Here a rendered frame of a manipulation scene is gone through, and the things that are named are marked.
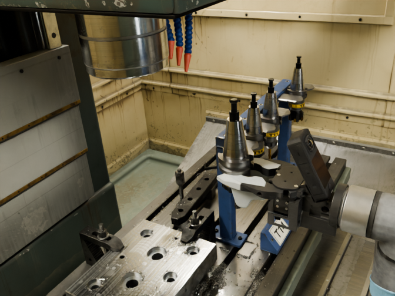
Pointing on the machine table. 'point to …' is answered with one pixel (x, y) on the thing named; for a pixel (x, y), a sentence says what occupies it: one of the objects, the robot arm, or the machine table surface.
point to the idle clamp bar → (208, 189)
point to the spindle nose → (122, 46)
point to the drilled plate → (191, 265)
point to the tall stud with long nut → (180, 182)
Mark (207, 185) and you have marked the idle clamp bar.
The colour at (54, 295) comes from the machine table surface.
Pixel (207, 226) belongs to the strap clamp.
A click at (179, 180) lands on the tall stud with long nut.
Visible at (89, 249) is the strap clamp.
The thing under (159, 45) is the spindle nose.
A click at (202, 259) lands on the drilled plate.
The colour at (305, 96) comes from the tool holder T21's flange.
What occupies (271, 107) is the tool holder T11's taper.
